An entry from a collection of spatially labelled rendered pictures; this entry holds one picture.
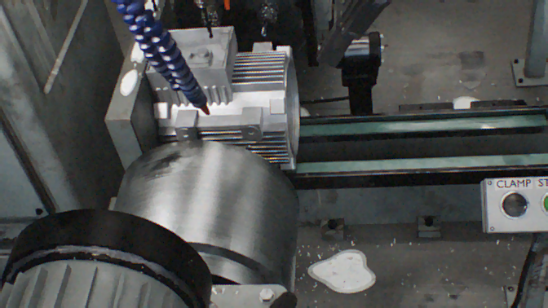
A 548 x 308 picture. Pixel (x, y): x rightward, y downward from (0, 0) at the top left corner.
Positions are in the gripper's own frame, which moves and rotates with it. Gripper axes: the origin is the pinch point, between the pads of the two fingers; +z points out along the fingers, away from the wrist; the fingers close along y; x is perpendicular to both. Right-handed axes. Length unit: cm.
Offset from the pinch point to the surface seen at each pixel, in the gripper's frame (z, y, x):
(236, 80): 15.0, -3.2, -9.4
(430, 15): 25, -57, 34
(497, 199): 0.0, 18.9, 22.8
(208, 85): 16.1, -1.0, -13.3
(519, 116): 8.8, -11.8, 37.9
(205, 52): 14.5, -6.2, -15.0
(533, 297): 16.3, 18.9, 40.3
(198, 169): 10.3, 20.7, -13.4
